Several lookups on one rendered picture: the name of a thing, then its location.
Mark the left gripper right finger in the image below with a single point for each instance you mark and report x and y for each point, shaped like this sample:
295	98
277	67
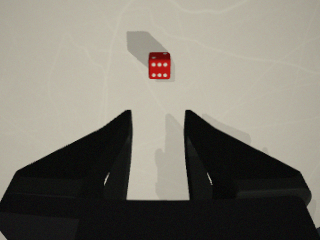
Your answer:
236	169

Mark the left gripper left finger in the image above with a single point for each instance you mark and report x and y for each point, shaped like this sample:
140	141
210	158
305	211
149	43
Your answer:
81	167

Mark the red die with white pips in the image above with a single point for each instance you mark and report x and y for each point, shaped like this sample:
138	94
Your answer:
159	64

